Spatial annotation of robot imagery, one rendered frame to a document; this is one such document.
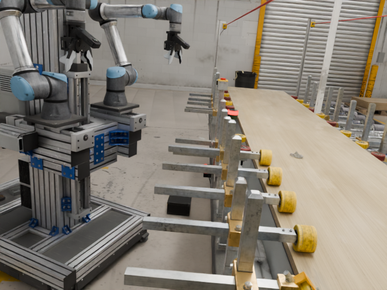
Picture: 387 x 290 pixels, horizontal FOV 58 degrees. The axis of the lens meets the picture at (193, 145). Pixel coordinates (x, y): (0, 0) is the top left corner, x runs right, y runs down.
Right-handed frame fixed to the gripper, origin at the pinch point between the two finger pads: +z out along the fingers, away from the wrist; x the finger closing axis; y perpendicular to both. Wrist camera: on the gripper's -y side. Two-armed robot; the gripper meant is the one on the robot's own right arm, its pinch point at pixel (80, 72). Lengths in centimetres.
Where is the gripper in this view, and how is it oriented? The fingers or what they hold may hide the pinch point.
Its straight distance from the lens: 157.8
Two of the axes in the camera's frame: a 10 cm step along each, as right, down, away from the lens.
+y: -9.0, -2.0, 3.9
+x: -4.3, 2.4, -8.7
